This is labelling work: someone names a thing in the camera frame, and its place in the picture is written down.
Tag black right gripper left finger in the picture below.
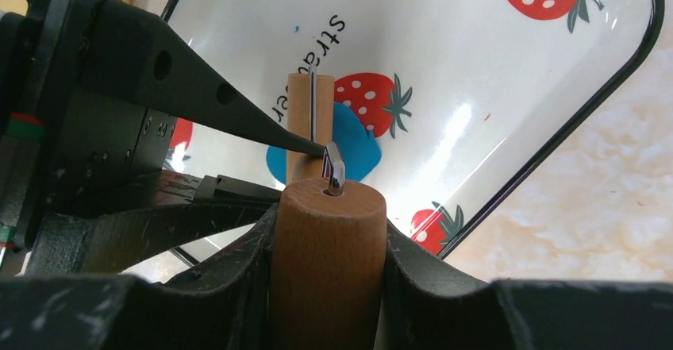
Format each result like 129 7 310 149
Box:
1 205 278 349

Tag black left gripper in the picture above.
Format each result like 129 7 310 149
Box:
1 0 325 275

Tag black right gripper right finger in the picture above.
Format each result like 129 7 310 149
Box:
383 226 672 349

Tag wooden roller tool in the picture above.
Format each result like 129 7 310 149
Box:
268 65 387 349

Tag blue play dough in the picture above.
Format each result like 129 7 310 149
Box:
266 102 382 184

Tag white strawberry enamel tray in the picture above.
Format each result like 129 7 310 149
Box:
134 0 672 281

